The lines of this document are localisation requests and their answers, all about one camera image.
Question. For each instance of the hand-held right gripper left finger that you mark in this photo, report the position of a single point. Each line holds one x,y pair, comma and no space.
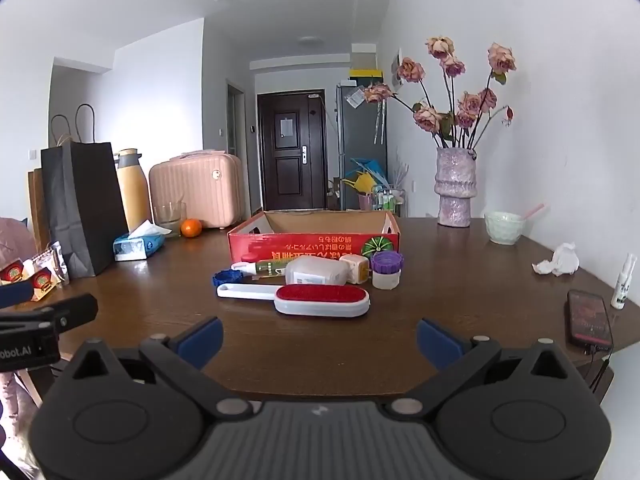
202,342

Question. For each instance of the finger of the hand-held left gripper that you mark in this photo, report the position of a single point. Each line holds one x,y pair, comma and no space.
75,310
15,294

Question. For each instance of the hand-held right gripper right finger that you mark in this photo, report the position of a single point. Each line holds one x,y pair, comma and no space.
437,342

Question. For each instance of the blue ribbed lid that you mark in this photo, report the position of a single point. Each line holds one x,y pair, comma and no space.
225,277

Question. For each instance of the purple lidded plastic jar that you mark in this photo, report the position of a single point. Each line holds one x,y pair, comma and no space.
387,277

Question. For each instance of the green plastic tube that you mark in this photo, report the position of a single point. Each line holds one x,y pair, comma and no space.
270,266

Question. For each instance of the white plastic bottle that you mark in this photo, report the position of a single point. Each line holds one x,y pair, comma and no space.
315,272

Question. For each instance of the red cardboard box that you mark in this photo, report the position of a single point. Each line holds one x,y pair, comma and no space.
310,250

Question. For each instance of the red label snack packet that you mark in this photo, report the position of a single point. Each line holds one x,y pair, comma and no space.
42,280
11,272

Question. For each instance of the silver snack packet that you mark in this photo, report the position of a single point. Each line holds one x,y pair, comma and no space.
59,260

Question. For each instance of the person's pink clothing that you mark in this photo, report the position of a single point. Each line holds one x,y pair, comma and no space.
15,240

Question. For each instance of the blue tissue pack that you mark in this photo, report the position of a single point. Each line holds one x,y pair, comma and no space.
135,247

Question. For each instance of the brown paper bag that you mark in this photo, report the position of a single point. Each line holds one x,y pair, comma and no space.
37,210

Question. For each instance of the black paper bag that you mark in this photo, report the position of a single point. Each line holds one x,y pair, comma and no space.
82,210

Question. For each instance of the orange fruit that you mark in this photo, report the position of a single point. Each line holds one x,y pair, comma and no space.
191,228

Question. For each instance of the clear glass cup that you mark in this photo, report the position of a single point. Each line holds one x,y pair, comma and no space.
170,220

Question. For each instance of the yellow thermos flask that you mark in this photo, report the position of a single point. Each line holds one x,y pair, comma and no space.
134,195

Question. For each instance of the pale green bowl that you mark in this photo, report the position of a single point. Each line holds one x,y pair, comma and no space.
502,230

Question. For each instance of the crumpled white tissue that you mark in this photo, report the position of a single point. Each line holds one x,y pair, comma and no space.
560,260

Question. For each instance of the pink hard suitcase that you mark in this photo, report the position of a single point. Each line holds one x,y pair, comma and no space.
195,190

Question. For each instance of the pale purple ceramic vase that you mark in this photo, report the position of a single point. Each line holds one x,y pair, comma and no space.
455,190

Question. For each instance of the black smartphone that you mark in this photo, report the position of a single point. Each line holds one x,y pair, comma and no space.
589,317

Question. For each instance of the pink bucket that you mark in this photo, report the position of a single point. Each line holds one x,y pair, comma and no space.
366,202

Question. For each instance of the pink spoon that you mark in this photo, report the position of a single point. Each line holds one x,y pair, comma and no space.
534,211

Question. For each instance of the pale dried grass bunch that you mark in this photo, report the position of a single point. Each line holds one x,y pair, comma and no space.
402,170

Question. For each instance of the yellow plastic item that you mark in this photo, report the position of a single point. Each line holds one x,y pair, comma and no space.
360,184

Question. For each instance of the small white spray bottle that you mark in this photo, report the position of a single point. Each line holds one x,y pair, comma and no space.
621,290

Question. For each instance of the blue plastic item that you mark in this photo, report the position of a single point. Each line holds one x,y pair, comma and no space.
365,165

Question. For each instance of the dark brown entrance door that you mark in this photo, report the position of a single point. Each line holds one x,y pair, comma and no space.
290,170

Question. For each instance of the grey interior door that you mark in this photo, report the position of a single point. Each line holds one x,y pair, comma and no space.
235,130

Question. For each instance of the grey refrigerator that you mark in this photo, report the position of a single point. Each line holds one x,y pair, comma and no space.
357,135

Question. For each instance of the bunch of dried roses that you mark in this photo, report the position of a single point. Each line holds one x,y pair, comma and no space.
467,105

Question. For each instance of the paper on refrigerator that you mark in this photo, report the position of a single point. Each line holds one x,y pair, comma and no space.
356,97

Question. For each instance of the yellow black box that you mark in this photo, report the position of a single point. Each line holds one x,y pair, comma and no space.
365,75

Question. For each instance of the round ceiling lamp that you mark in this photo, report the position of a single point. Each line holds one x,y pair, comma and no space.
310,40

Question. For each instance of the white wall panel box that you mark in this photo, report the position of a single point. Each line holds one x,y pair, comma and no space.
397,67

